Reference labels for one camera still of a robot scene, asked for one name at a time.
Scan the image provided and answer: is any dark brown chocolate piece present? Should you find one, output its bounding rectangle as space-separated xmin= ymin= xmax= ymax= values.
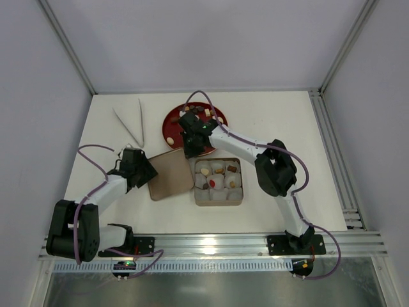
xmin=227 ymin=165 xmax=237 ymax=172

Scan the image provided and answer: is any gold square tin lid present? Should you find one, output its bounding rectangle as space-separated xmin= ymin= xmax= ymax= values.
xmin=148 ymin=148 xmax=194 ymax=201

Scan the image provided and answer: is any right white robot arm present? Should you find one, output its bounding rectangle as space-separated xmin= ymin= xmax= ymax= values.
xmin=178 ymin=111 xmax=314 ymax=254

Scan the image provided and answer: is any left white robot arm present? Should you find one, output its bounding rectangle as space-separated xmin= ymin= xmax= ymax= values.
xmin=45 ymin=145 xmax=158 ymax=264

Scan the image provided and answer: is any red round tray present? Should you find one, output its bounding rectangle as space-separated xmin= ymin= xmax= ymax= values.
xmin=162 ymin=102 xmax=215 ymax=149

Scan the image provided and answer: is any gold square tin box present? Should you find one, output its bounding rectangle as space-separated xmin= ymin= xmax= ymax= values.
xmin=194 ymin=157 xmax=244 ymax=207

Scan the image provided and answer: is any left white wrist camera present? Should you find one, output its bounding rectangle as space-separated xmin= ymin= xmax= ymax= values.
xmin=120 ymin=143 xmax=133 ymax=153

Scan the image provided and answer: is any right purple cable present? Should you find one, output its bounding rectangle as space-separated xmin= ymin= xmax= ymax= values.
xmin=181 ymin=90 xmax=342 ymax=281

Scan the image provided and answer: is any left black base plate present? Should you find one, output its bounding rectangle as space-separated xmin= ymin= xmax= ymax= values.
xmin=98 ymin=235 xmax=155 ymax=258

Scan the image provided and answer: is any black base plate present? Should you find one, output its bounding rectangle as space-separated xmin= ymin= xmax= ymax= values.
xmin=98 ymin=235 xmax=155 ymax=258
xmin=266 ymin=234 xmax=327 ymax=256

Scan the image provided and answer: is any slotted cable duct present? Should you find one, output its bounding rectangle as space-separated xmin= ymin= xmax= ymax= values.
xmin=53 ymin=258 xmax=293 ymax=274

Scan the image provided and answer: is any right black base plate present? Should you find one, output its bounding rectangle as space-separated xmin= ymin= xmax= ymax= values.
xmin=266 ymin=234 xmax=327 ymax=256

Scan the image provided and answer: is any left frame post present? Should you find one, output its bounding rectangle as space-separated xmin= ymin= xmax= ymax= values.
xmin=36 ymin=0 xmax=97 ymax=96

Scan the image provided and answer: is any frame post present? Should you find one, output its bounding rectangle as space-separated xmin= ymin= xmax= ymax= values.
xmin=36 ymin=0 xmax=97 ymax=96
xmin=319 ymin=0 xmax=379 ymax=95

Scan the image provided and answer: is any aluminium rail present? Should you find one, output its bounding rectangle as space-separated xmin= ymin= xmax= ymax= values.
xmin=38 ymin=230 xmax=387 ymax=260

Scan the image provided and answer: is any right frame post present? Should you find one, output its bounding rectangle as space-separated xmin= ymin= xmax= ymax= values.
xmin=319 ymin=0 xmax=379 ymax=95

